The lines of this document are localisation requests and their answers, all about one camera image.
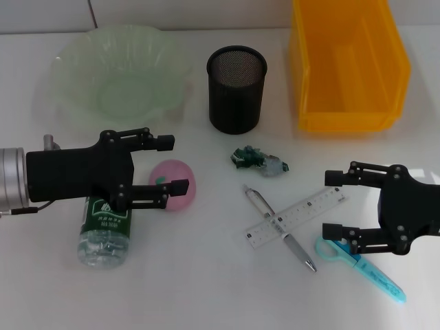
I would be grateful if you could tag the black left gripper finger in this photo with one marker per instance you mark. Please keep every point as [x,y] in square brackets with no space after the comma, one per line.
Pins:
[180,187]
[165,142]

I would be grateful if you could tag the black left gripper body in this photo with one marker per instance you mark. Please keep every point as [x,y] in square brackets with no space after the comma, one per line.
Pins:
[79,175]

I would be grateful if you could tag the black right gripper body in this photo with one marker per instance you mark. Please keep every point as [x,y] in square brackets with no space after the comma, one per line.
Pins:
[409,209]

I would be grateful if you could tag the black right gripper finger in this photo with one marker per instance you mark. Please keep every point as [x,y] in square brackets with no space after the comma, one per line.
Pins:
[332,231]
[335,177]

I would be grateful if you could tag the pink toy peach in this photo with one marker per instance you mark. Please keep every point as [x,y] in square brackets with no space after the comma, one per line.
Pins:
[172,170]

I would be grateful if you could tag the blue cyan scissors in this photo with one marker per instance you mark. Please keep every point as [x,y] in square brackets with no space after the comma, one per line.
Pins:
[374,273]

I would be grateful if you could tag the green label water bottle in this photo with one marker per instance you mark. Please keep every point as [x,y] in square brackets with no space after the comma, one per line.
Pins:
[103,237]

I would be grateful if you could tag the small green toy figure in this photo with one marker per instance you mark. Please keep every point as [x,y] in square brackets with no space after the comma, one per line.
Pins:
[256,161]

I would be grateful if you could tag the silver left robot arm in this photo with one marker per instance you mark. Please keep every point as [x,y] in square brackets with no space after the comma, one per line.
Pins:
[12,178]

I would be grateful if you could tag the clear plastic ruler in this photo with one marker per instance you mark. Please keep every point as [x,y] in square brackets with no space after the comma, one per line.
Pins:
[309,208]

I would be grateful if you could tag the silver ballpoint pen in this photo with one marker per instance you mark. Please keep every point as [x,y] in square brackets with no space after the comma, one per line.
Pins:
[295,247]

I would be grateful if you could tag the translucent green fruit plate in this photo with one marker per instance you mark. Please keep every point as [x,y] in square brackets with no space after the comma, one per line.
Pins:
[117,79]

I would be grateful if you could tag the black mesh pen holder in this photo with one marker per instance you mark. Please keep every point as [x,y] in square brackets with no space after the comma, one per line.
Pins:
[235,99]

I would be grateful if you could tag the yellow plastic bin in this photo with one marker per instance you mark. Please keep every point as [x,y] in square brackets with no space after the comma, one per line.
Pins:
[347,86]

